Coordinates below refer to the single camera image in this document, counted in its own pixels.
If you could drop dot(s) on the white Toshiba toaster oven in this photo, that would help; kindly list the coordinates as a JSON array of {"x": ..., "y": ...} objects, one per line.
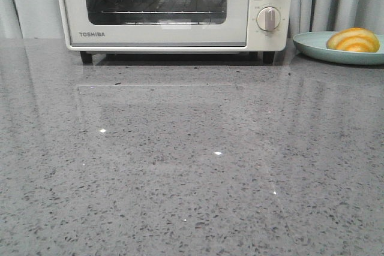
[{"x": 267, "y": 43}]

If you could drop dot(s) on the grey curtain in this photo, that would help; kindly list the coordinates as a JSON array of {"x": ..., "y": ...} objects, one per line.
[{"x": 42, "y": 18}]

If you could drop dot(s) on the orange striped croissant bread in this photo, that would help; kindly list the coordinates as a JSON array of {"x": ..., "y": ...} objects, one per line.
[{"x": 354, "y": 40}]

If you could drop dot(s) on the teal green plate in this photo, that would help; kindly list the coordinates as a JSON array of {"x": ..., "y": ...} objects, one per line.
[{"x": 313, "y": 44}]

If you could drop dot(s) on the lower oven control knob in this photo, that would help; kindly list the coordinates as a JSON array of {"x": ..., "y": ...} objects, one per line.
[{"x": 268, "y": 19}]

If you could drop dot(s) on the metal wire oven rack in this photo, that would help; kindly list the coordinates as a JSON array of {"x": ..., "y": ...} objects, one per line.
[{"x": 158, "y": 12}]

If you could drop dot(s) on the oven glass door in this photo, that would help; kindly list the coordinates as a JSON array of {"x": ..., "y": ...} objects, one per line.
[{"x": 156, "y": 34}]

